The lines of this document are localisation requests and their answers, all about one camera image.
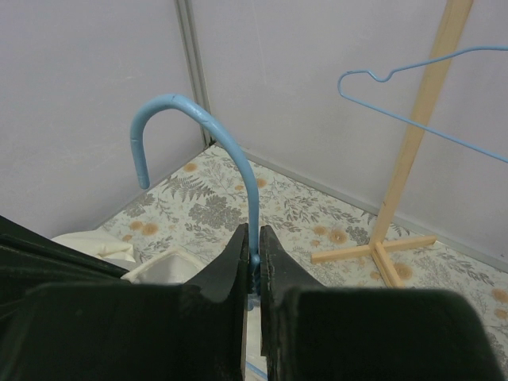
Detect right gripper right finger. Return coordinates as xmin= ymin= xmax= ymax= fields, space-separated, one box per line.
xmin=260 ymin=226 xmax=504 ymax=380

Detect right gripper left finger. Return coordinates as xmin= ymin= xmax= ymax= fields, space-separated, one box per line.
xmin=1 ymin=219 xmax=249 ymax=380

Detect white button shirt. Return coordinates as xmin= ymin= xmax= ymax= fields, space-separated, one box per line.
xmin=121 ymin=248 xmax=206 ymax=285

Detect blue wire hanger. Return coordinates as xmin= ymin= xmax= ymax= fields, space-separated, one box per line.
xmin=125 ymin=94 xmax=260 ymax=294
xmin=337 ymin=45 xmax=507 ymax=164

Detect cream white garment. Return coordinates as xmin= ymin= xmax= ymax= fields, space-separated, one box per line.
xmin=52 ymin=230 xmax=136 ymax=263

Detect wooden rack frame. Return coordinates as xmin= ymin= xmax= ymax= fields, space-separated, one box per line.
xmin=310 ymin=1 xmax=473 ymax=288

